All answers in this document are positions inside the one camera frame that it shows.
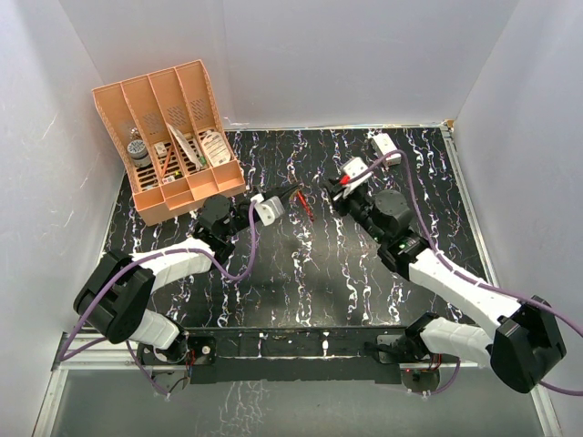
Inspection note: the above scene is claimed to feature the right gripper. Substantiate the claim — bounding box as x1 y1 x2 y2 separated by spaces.
324 177 387 245

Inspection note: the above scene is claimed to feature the red black keyring holder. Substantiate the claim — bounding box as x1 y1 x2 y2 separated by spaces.
298 198 315 223

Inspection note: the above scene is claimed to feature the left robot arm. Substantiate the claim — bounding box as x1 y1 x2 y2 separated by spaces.
73 183 300 363

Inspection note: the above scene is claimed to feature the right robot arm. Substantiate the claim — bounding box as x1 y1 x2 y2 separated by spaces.
324 178 567 393

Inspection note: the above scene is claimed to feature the white box red label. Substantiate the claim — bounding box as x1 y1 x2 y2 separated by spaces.
371 133 402 167

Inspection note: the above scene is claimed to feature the white labelled pouch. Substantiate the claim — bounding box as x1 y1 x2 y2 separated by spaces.
199 129 233 168

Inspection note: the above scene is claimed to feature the white paper packet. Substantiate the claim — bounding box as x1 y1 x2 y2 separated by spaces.
167 123 205 171

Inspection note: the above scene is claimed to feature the orange pencil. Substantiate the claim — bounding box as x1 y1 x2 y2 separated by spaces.
161 146 174 179

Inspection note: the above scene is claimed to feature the small white card box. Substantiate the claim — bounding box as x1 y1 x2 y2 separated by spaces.
154 142 168 158

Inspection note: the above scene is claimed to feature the peach plastic desk organizer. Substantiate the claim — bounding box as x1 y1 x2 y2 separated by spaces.
92 60 246 226

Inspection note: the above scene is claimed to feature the grey round jar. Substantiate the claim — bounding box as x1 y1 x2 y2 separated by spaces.
127 139 151 168

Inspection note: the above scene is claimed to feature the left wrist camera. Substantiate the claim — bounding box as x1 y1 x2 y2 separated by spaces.
251 192 286 227

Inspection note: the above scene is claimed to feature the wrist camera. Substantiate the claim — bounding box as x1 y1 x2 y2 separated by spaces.
251 192 286 227
340 157 371 198

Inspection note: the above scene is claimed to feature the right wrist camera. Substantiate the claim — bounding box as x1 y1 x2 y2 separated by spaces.
340 157 371 198

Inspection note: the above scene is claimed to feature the aluminium frame rail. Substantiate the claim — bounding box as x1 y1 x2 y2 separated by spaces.
441 122 506 301

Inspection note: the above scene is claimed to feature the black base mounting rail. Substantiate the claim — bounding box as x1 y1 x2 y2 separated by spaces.
136 326 452 386

